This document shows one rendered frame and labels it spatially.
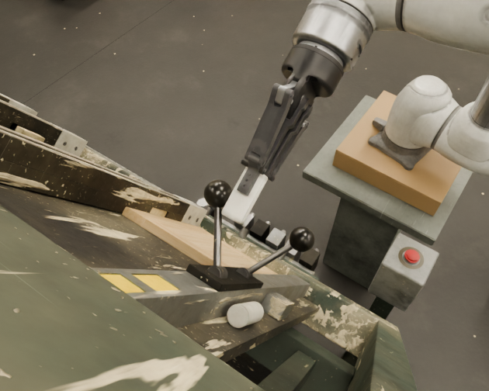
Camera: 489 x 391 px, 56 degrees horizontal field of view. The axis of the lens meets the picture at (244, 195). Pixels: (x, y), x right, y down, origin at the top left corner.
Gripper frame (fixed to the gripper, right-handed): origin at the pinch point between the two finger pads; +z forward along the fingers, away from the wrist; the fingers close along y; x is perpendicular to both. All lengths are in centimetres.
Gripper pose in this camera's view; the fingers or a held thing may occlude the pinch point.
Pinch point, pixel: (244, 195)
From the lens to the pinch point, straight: 59.3
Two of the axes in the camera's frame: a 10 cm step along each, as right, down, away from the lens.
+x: -8.3, -4.5, 3.3
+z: -4.8, 8.8, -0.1
